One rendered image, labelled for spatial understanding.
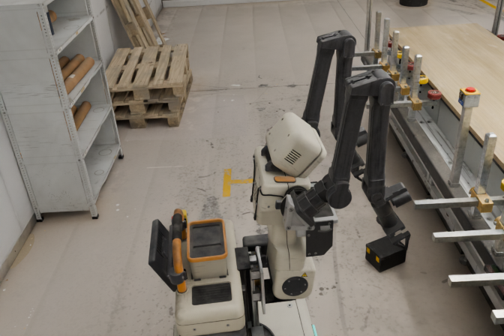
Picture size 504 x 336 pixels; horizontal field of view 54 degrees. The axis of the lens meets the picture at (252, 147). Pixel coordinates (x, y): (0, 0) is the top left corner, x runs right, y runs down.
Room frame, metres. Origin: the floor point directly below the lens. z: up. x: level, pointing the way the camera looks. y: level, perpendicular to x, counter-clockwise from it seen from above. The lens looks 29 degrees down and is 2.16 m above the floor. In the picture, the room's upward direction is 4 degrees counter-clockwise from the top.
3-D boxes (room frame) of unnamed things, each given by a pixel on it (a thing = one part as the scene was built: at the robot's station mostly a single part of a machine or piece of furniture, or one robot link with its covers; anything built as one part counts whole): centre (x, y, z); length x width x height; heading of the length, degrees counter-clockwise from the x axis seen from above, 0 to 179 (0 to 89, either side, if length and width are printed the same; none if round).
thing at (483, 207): (1.79, -1.01, 0.81); 0.14 x 0.06 x 0.05; 179
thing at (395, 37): (3.31, -1.04, 0.90); 0.04 x 0.04 x 0.48; 89
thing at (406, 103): (2.77, -0.94, 0.84); 0.43 x 0.03 x 0.04; 89
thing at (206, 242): (1.50, 0.20, 0.87); 0.23 x 0.15 x 0.11; 5
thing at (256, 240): (1.58, -0.08, 0.68); 0.28 x 0.27 x 0.25; 5
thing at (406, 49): (3.06, -1.03, 0.87); 0.04 x 0.04 x 0.48; 89
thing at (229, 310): (1.50, 0.18, 0.59); 0.55 x 0.34 x 0.83; 5
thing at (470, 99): (2.07, -1.02, 1.18); 0.07 x 0.07 x 0.08; 89
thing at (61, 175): (3.36, 1.37, 0.78); 0.90 x 0.45 x 1.55; 179
